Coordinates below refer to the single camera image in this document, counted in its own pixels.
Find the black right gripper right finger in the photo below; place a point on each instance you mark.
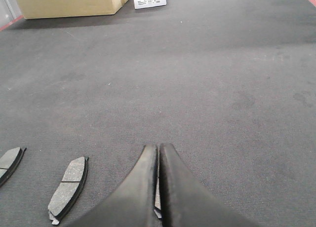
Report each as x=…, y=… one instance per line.
x=185, y=202

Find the large cardboard box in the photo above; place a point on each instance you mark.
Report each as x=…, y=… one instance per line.
x=39, y=9

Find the grey brake pad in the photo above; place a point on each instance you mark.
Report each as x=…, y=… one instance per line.
x=68, y=190
x=157, y=206
x=9, y=163

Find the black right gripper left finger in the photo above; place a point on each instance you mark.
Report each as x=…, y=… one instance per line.
x=131, y=204

